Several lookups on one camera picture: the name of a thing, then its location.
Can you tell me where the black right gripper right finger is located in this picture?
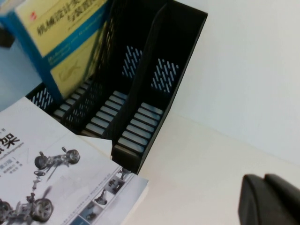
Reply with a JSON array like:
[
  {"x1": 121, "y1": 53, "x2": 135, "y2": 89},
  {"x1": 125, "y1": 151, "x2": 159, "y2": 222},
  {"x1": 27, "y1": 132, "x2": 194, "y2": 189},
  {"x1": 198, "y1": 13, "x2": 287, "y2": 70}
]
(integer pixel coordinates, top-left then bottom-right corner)
[{"x1": 264, "y1": 172, "x2": 300, "y2": 225}]

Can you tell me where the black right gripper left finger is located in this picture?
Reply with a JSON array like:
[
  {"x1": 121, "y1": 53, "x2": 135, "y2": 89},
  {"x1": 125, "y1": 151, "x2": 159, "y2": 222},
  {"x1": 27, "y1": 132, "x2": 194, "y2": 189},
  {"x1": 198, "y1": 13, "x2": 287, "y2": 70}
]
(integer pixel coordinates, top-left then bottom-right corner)
[{"x1": 238, "y1": 173, "x2": 285, "y2": 225}]

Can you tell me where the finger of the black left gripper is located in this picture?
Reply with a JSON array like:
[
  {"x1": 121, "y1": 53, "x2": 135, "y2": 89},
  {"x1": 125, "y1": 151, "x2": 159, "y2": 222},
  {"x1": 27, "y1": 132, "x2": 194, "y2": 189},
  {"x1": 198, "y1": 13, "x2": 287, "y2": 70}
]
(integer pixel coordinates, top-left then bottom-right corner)
[{"x1": 0, "y1": 27, "x2": 16, "y2": 49}]

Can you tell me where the yellow mechanical devices book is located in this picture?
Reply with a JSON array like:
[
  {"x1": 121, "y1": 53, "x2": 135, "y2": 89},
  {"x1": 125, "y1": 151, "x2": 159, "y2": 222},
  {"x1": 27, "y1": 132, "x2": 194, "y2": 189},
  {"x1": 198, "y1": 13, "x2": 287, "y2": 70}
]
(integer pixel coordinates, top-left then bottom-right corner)
[{"x1": 0, "y1": 0, "x2": 113, "y2": 100}]

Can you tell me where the white car chassis book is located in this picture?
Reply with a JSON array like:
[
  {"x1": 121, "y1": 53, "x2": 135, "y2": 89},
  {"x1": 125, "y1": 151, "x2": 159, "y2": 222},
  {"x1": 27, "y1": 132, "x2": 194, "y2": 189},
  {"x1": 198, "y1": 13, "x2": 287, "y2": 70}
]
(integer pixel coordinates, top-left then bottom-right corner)
[{"x1": 0, "y1": 97, "x2": 150, "y2": 225}]

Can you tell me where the black plastic book stand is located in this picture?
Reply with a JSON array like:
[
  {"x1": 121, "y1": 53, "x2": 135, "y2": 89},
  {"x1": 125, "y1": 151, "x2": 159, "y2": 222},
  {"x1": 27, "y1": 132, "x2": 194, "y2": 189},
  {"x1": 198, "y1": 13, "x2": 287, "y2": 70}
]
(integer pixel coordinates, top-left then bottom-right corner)
[{"x1": 25, "y1": 0, "x2": 209, "y2": 176}]

